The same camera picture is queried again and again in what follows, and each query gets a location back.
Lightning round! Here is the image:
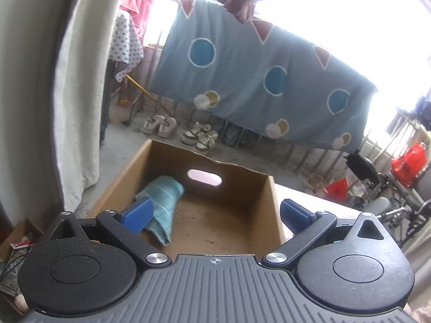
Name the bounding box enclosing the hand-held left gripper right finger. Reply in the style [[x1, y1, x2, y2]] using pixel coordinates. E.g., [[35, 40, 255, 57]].
[[261, 198, 388, 271]]

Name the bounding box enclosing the dark blue cloth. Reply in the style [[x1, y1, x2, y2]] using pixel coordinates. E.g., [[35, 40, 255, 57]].
[[100, 59, 112, 145]]

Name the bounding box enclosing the brown cardboard box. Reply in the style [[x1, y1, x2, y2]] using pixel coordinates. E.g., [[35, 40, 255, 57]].
[[86, 138, 287, 259]]

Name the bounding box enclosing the beige curtain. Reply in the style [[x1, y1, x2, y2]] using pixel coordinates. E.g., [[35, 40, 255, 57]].
[[0, 0, 88, 224]]

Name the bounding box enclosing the yellow pole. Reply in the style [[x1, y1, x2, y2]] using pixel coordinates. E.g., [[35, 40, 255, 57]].
[[126, 76, 173, 115]]

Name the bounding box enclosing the small red plastic bag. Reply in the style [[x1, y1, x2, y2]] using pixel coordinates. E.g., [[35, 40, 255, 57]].
[[325, 178, 349, 202]]

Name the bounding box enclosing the cluttered small cardboard box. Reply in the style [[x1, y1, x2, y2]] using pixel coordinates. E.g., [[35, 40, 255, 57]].
[[0, 218, 44, 314]]

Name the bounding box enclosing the white shoe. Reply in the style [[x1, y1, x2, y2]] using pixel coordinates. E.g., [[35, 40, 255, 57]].
[[158, 117, 177, 138], [143, 114, 165, 136]]

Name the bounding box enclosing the white fleece curtain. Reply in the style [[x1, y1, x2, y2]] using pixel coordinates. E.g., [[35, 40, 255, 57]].
[[55, 0, 130, 209]]

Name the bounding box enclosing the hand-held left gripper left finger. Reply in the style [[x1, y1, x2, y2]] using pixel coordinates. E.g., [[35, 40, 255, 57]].
[[44, 198, 171, 271]]

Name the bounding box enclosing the blue blanket with circles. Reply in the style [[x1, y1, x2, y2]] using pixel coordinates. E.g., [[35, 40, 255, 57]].
[[148, 0, 378, 153]]

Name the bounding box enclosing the pink garment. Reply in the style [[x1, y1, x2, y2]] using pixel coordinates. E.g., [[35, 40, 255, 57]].
[[120, 0, 159, 46]]

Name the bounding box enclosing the white polka dot cloth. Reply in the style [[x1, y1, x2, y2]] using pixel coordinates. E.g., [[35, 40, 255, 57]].
[[109, 10, 145, 83]]

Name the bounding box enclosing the large red plastic bag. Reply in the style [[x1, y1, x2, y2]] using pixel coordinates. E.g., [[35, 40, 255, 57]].
[[391, 141, 426, 187]]

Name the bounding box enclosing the pair of sneakers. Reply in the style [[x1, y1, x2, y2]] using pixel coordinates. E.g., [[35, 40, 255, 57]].
[[193, 131, 219, 155]]

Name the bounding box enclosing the teal towel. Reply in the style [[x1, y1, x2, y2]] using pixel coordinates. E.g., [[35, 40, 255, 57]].
[[134, 175, 186, 244]]

